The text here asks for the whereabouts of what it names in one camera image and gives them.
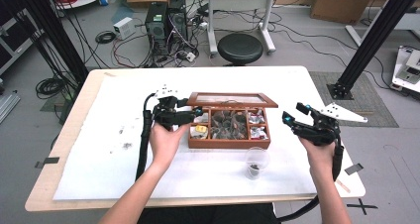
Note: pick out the silver metal rails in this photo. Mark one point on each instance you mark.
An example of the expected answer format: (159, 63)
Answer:
(7, 106)

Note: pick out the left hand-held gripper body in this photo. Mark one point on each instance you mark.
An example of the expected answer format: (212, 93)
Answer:
(168, 113)

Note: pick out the black tape strip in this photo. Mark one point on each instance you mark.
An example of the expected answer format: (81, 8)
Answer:
(49, 160)
(354, 168)

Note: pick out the large cardboard box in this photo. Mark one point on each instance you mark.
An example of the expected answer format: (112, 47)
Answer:
(343, 2)

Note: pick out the black computer tower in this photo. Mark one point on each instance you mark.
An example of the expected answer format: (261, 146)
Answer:
(157, 27)
(178, 19)

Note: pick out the black tape cross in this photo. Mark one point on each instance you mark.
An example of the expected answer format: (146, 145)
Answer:
(362, 206)

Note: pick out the black round stool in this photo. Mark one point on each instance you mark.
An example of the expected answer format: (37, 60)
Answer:
(240, 48)

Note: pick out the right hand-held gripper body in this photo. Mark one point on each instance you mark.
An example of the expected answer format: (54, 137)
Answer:
(320, 131)

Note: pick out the person's dark clothing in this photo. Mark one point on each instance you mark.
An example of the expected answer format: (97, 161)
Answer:
(211, 214)

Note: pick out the clear plastic cup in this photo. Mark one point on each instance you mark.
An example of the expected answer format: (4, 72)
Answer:
(257, 158)

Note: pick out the white table mat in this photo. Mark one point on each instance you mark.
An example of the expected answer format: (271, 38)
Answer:
(198, 177)

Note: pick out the grey floor mat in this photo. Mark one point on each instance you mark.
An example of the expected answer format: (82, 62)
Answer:
(376, 115)

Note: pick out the person's right hand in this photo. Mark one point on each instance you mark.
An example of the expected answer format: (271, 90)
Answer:
(320, 158)

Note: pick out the dark tea bag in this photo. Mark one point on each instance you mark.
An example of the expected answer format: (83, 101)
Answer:
(254, 167)

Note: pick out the wooden compartment box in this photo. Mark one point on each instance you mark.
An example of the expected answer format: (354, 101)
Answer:
(228, 143)

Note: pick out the person's left hand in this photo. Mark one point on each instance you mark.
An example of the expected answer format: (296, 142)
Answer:
(163, 144)

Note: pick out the white equipment board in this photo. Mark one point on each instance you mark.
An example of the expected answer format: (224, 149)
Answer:
(407, 70)

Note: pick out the small white box device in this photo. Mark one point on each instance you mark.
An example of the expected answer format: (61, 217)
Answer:
(124, 27)

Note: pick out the black metal stand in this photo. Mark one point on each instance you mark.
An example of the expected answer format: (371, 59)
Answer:
(56, 35)
(373, 39)

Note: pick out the white tea packet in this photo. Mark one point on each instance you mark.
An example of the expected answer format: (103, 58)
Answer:
(202, 118)

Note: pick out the yellow tea bag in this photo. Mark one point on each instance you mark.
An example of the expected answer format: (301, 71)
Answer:
(201, 129)

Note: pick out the silver tea packet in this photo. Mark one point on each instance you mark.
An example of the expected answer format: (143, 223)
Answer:
(259, 133)
(257, 116)

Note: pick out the pile of dark tea bags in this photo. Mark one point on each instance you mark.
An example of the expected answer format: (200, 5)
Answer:
(229, 125)

